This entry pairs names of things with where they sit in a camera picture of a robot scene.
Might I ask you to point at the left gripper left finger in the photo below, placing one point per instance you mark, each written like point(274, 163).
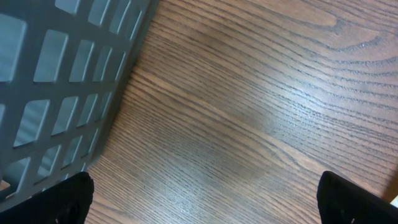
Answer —
point(67, 202)

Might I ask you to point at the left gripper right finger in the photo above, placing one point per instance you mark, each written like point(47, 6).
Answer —
point(343, 202)

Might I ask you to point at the grey plastic mesh basket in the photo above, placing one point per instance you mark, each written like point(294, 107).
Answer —
point(64, 67)

